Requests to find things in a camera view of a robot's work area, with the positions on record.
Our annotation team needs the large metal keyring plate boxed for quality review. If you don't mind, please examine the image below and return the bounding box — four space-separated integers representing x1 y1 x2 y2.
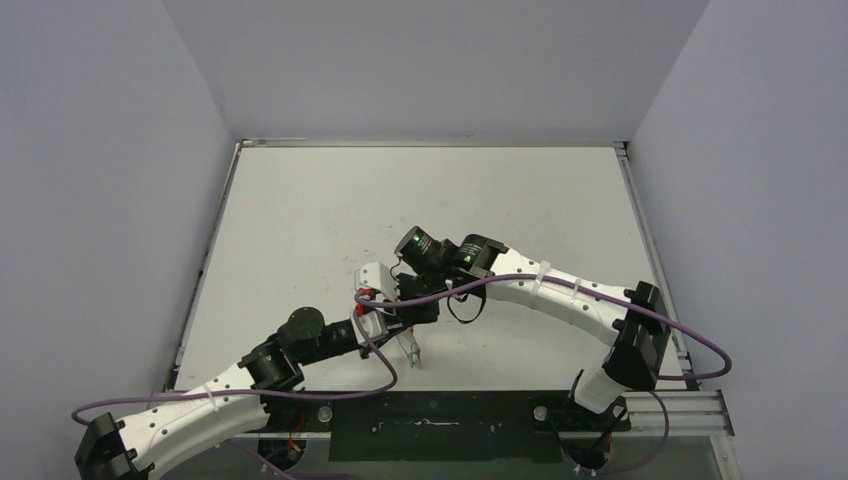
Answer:
396 327 421 369

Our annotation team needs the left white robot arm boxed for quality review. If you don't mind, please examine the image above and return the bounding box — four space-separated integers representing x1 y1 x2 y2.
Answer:
74 306 390 479

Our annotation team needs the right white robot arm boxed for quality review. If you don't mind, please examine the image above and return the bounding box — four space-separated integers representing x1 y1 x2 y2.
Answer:
395 226 671 429

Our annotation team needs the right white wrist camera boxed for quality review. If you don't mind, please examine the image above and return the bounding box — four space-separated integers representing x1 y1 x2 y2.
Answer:
354 262 398 305

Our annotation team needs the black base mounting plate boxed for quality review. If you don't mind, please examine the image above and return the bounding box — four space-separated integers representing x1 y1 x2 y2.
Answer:
258 390 631 465

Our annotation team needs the aluminium frame rail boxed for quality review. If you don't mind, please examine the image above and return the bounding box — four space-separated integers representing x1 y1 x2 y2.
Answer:
142 389 735 439

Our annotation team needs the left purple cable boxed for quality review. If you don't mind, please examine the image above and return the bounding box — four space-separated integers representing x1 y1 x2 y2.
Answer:
70 314 399 480

